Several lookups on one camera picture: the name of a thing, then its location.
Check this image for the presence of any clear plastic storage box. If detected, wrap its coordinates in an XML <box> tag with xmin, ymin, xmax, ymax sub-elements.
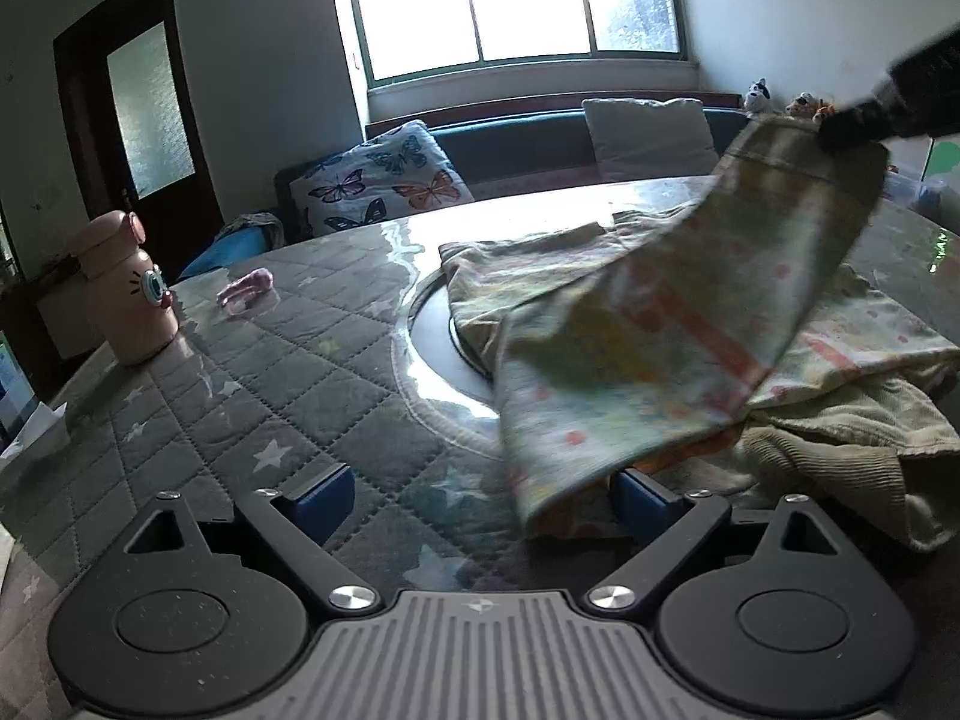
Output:
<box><xmin>885</xmin><ymin>139</ymin><xmax>960</xmax><ymax>230</ymax></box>

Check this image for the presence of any pink cartoon water bottle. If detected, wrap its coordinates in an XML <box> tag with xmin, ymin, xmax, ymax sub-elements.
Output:
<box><xmin>67</xmin><ymin>210</ymin><xmax>181</xmax><ymax>367</ymax></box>

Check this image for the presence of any plain white pillow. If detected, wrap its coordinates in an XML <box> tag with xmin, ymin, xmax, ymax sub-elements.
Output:
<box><xmin>583</xmin><ymin>97</ymin><xmax>718</xmax><ymax>183</ymax></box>

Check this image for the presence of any green framed window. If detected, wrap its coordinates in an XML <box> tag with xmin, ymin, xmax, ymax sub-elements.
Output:
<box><xmin>343</xmin><ymin>0</ymin><xmax>689</xmax><ymax>85</ymax></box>

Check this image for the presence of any yellow printed lined garment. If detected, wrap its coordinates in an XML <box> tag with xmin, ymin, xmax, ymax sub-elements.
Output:
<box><xmin>439</xmin><ymin>114</ymin><xmax>960</xmax><ymax>553</ymax></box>

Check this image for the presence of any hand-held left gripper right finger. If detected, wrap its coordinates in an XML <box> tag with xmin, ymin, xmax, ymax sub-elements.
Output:
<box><xmin>586</xmin><ymin>469</ymin><xmax>863</xmax><ymax>613</ymax></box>

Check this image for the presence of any dark wooden glass door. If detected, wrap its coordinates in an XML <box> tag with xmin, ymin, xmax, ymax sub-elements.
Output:
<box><xmin>52</xmin><ymin>0</ymin><xmax>226</xmax><ymax>280</ymax></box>

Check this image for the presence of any round metal table basin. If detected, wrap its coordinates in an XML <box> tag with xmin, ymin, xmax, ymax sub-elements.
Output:
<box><xmin>393</xmin><ymin>268</ymin><xmax>526</xmax><ymax>428</ymax></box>

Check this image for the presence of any white and blue carton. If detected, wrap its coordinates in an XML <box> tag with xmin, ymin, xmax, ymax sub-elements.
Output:
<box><xmin>0</xmin><ymin>334</ymin><xmax>37</xmax><ymax>447</ymax></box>

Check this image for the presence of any butterfly print pillow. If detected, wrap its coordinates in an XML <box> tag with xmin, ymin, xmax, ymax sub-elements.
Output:
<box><xmin>289</xmin><ymin>122</ymin><xmax>476</xmax><ymax>241</ymax></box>

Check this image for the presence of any blue cushion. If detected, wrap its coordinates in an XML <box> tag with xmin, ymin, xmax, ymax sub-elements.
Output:
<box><xmin>176</xmin><ymin>229</ymin><xmax>275</xmax><ymax>283</ymax></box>

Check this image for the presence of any pink hair clip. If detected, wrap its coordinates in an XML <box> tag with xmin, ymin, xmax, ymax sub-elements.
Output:
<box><xmin>217</xmin><ymin>270</ymin><xmax>275</xmax><ymax>309</ymax></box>

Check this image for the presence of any blue bench sofa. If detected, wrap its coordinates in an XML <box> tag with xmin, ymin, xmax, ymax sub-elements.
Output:
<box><xmin>274</xmin><ymin>92</ymin><xmax>755</xmax><ymax>245</ymax></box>

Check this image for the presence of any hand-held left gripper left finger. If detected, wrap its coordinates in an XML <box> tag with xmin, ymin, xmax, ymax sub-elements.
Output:
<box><xmin>97</xmin><ymin>465</ymin><xmax>380</xmax><ymax>614</ymax></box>

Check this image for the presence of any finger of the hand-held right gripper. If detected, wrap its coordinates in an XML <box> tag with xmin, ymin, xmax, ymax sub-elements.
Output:
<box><xmin>816</xmin><ymin>94</ymin><xmax>895</xmax><ymax>155</ymax></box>

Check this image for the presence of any white crumpled tissue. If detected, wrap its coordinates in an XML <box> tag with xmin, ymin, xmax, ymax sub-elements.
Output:
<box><xmin>0</xmin><ymin>401</ymin><xmax>70</xmax><ymax>470</ymax></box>

